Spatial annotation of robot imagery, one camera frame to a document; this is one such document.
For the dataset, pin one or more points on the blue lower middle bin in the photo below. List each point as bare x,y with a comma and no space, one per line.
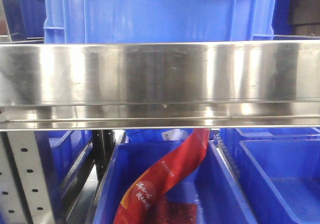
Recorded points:
210,187

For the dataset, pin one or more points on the blue lower left bin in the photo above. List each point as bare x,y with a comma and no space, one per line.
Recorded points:
69,149

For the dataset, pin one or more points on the large blue upper bin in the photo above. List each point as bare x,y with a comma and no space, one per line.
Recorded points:
157,21

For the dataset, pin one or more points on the blue lower right bin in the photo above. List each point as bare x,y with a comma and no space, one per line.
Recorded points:
278,170

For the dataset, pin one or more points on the red printed snack bag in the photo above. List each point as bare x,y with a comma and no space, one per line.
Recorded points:
162,176

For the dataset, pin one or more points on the stainless steel shelf rail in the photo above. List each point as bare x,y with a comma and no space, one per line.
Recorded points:
159,85

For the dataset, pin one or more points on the perforated metal shelf post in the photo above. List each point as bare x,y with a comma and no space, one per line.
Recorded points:
24,193

